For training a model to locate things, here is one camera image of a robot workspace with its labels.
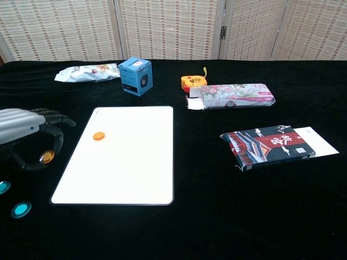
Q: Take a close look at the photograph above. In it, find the white magnetic board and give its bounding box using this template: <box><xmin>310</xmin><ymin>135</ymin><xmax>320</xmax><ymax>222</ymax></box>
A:
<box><xmin>49</xmin><ymin>106</ymin><xmax>175</xmax><ymax>206</ymax></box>

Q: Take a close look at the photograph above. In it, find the white inner box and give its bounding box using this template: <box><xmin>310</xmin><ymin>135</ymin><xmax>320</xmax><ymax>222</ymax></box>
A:
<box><xmin>293</xmin><ymin>126</ymin><xmax>340</xmax><ymax>158</ymax></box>

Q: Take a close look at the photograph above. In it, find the woven folding screen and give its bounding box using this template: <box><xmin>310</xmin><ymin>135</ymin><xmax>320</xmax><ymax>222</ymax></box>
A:
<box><xmin>0</xmin><ymin>0</ymin><xmax>347</xmax><ymax>63</ymax></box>

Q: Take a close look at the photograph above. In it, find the small blue cardboard box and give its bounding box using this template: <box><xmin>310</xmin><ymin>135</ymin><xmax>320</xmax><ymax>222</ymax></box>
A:
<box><xmin>117</xmin><ymin>56</ymin><xmax>153</xmax><ymax>98</ymax></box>

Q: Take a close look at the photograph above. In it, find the white printed snack bag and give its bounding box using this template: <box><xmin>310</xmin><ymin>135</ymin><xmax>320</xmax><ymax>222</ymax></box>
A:
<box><xmin>54</xmin><ymin>62</ymin><xmax>121</xmax><ymax>83</ymax></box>

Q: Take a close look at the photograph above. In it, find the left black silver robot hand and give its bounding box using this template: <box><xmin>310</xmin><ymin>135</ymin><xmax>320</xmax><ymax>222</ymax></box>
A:
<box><xmin>0</xmin><ymin>107</ymin><xmax>77</xmax><ymax>172</ymax></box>

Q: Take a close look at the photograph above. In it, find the black velvet tablecloth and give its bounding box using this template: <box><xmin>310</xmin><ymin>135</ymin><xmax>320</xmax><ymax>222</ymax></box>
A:
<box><xmin>0</xmin><ymin>58</ymin><xmax>347</xmax><ymax>260</ymax></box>

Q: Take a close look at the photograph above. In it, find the pink floral long box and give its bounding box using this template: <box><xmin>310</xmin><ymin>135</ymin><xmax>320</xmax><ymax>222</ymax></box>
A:
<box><xmin>185</xmin><ymin>83</ymin><xmax>277</xmax><ymax>111</ymax></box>

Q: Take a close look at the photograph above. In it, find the yellow tape measure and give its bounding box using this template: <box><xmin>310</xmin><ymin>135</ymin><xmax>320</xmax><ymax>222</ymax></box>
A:
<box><xmin>181</xmin><ymin>67</ymin><xmax>208</xmax><ymax>93</ymax></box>

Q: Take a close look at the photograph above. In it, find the dark red patterned box sleeve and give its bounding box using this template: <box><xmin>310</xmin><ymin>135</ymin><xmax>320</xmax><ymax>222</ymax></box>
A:
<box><xmin>220</xmin><ymin>125</ymin><xmax>317</xmax><ymax>173</ymax></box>

